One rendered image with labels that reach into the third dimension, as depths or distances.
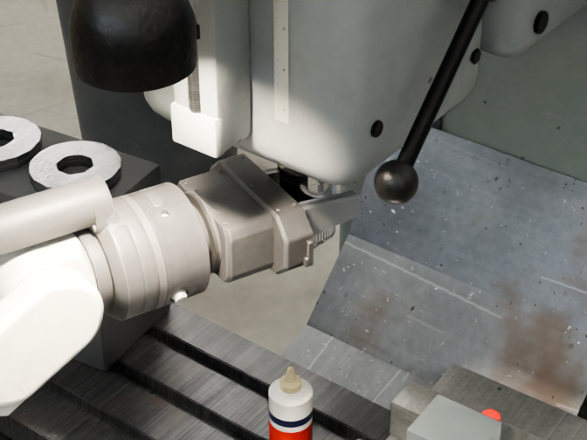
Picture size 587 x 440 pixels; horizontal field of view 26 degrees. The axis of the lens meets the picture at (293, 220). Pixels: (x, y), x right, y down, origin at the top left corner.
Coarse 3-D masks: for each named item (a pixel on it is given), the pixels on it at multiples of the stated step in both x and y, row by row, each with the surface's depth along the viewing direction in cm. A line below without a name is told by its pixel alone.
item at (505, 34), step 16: (512, 0) 93; (528, 0) 93; (544, 0) 95; (560, 0) 98; (576, 0) 100; (496, 16) 94; (512, 16) 94; (528, 16) 94; (544, 16) 95; (560, 16) 99; (496, 32) 95; (512, 32) 94; (528, 32) 95; (544, 32) 98; (480, 48) 97; (496, 48) 96; (512, 48) 95
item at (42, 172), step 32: (0, 128) 130; (32, 128) 130; (0, 160) 125; (32, 160) 125; (64, 160) 126; (96, 160) 125; (128, 160) 128; (0, 192) 123; (32, 192) 123; (128, 192) 123; (128, 320) 130; (96, 352) 128
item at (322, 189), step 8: (280, 176) 98; (280, 184) 99; (288, 184) 98; (296, 184) 98; (320, 184) 98; (328, 184) 98; (288, 192) 98; (296, 192) 98; (304, 192) 98; (312, 192) 98; (320, 192) 98; (328, 192) 99; (296, 200) 98; (304, 200) 98; (328, 232) 101; (320, 240) 101
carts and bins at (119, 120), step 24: (72, 0) 286; (72, 72) 304; (96, 96) 299; (120, 96) 295; (144, 96) 294; (96, 120) 304; (120, 120) 300; (144, 120) 298; (168, 120) 299; (120, 144) 304; (144, 144) 303; (168, 144) 303; (168, 168) 307; (192, 168) 310
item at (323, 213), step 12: (348, 192) 100; (300, 204) 97; (312, 204) 97; (324, 204) 98; (336, 204) 98; (348, 204) 99; (312, 216) 98; (324, 216) 98; (336, 216) 99; (348, 216) 100; (312, 228) 98; (324, 228) 99
